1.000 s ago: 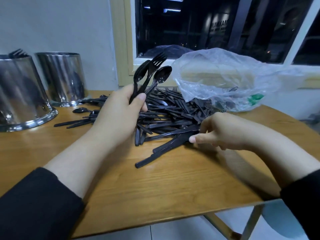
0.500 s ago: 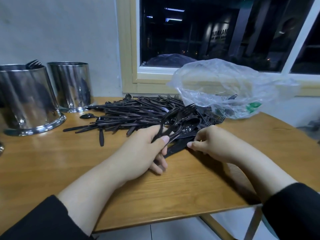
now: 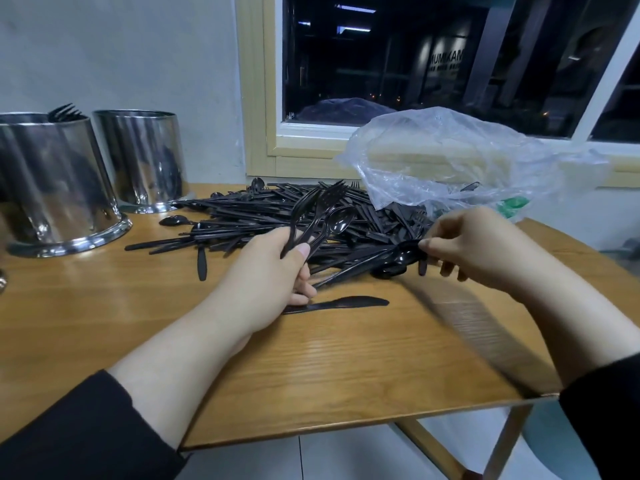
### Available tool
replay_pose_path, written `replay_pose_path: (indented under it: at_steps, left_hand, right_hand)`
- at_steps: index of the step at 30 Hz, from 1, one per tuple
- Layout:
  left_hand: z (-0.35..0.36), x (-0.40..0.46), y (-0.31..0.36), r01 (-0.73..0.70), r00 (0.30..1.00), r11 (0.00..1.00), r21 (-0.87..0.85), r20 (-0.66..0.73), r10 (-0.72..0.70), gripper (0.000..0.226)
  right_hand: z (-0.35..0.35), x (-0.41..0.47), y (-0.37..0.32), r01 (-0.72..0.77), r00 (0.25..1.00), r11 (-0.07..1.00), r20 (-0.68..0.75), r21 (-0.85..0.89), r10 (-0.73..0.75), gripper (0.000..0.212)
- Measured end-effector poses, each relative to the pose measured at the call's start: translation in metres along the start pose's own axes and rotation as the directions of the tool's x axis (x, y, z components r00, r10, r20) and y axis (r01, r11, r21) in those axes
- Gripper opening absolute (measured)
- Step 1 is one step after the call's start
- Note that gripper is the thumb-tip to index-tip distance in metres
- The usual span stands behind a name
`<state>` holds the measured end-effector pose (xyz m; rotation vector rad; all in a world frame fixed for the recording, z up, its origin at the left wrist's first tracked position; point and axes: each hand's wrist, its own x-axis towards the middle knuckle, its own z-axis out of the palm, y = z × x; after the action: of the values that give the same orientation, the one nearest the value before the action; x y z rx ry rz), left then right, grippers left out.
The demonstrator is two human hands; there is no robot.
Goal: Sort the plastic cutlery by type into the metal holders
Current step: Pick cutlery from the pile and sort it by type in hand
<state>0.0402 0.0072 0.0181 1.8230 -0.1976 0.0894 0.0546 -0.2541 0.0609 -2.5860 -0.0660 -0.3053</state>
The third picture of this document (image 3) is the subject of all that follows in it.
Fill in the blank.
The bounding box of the clear plastic bag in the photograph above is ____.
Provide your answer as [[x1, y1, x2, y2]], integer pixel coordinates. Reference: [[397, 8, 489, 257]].
[[337, 107, 611, 221]]

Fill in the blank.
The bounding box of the dark parked car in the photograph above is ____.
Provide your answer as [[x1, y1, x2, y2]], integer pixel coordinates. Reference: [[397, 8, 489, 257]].
[[290, 97, 396, 126]]

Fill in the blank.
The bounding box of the person's left hand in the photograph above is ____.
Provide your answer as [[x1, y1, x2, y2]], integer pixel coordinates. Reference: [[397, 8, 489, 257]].
[[205, 227, 319, 342]]

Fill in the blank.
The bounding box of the black plastic fork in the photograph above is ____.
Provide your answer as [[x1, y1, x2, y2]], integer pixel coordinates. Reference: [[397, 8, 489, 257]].
[[300, 179, 347, 258], [47, 103, 89, 123]]

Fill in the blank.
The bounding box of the pile of black plastic cutlery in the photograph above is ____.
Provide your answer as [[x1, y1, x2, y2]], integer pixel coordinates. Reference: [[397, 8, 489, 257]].
[[124, 177, 481, 291]]

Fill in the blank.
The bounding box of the person's right hand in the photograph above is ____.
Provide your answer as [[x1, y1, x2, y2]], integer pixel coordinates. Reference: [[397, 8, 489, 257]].
[[418, 205, 562, 297]]

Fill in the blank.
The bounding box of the bundle of black cutlery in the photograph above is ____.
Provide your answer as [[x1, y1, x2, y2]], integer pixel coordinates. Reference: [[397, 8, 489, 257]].
[[283, 295, 390, 316]]

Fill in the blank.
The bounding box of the person's left forearm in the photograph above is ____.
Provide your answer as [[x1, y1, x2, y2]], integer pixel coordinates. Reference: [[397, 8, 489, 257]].
[[0, 315, 251, 480]]

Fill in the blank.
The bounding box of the wooden table leg frame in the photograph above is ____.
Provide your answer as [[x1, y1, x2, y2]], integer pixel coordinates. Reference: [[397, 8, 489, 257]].
[[395, 399, 536, 480]]

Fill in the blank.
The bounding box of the person's right forearm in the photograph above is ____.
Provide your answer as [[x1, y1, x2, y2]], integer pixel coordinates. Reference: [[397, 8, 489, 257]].
[[520, 265, 640, 480]]

